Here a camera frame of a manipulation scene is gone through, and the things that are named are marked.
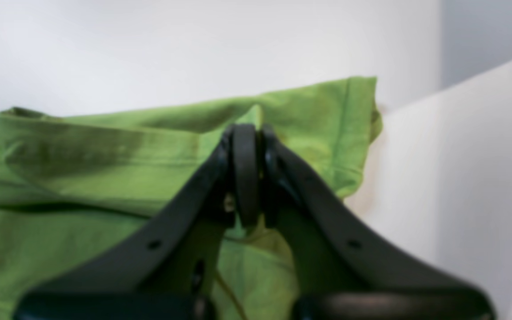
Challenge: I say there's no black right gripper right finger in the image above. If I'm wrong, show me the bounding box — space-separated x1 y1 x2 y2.
261 125 496 320

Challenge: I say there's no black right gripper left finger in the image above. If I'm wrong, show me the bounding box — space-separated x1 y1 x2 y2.
12 124 260 320

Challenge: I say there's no green T-shirt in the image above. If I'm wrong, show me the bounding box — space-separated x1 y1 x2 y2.
0 77 383 320

